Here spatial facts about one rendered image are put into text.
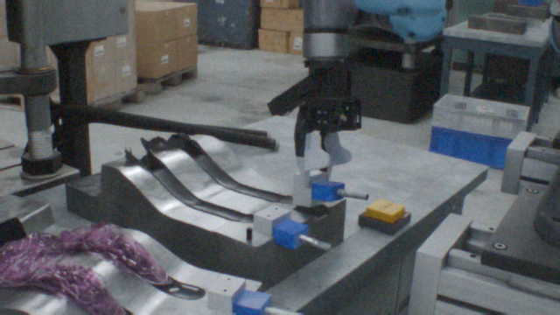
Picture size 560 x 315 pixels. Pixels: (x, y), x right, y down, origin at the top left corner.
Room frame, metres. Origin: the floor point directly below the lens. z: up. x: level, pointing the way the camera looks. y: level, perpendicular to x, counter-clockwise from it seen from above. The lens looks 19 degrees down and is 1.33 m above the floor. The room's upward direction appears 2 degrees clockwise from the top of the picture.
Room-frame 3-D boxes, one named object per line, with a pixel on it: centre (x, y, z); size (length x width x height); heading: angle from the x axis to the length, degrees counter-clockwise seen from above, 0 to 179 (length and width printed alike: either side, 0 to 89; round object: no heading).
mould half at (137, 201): (1.11, 0.15, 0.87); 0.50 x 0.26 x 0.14; 54
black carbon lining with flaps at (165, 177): (1.09, 0.14, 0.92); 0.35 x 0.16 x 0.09; 54
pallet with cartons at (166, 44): (6.04, 1.53, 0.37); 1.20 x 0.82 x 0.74; 70
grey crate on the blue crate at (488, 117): (4.03, -1.36, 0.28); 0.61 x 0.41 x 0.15; 62
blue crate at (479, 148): (4.03, -1.36, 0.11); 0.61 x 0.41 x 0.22; 62
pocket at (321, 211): (1.01, -0.06, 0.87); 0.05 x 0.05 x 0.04; 54
